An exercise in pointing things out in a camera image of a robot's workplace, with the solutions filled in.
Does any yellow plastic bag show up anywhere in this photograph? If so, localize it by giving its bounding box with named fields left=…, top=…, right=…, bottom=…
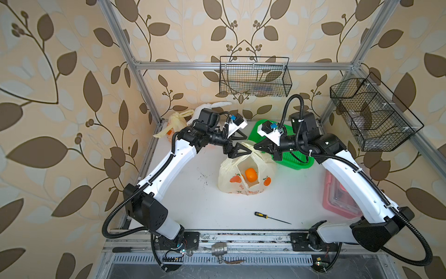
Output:
left=217, top=141, right=277, bottom=195
left=154, top=109, right=194, bottom=142

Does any white plastic bag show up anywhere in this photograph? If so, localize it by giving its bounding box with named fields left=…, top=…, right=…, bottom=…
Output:
left=187, top=100, right=233, bottom=126

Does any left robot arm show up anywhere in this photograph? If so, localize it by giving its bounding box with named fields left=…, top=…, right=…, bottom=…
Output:
left=102, top=108, right=252, bottom=253

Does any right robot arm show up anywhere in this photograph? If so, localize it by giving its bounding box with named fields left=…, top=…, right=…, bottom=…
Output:
left=254, top=94, right=433, bottom=266

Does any green plastic basket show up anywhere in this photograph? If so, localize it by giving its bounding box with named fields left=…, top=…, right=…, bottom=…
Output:
left=248, top=119, right=314, bottom=170

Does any orange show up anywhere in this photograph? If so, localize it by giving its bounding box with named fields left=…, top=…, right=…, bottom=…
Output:
left=245, top=168, right=258, bottom=183

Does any yellow black screwdriver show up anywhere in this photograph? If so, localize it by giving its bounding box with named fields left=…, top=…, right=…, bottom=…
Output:
left=254, top=212, right=291, bottom=224

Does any pink plastic box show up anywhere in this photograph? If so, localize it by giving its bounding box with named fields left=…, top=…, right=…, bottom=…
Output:
left=322, top=171, right=362, bottom=219

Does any metal cylinder fitting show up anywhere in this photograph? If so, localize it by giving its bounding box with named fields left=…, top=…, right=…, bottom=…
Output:
left=211, top=242, right=228, bottom=258

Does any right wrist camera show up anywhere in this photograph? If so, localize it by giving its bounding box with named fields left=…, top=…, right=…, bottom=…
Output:
left=257, top=120, right=284, bottom=146

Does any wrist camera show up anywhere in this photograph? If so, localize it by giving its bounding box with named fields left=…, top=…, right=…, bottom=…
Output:
left=226, top=114, right=247, bottom=138
left=257, top=120, right=284, bottom=146

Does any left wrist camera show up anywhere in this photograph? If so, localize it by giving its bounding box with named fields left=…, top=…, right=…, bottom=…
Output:
left=226, top=114, right=247, bottom=138

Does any back wire basket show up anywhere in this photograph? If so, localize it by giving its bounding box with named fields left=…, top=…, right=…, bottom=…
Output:
left=218, top=55, right=293, bottom=98

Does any wire basket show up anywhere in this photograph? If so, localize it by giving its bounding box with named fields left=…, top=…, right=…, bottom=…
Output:
left=218, top=55, right=293, bottom=98
left=330, top=73, right=425, bottom=152

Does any right wire basket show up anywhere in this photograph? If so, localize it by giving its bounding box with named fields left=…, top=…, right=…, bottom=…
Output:
left=330, top=73, right=425, bottom=152

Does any black handled tool on rail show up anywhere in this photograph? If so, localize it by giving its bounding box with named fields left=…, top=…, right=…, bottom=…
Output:
left=111, top=247, right=147, bottom=253

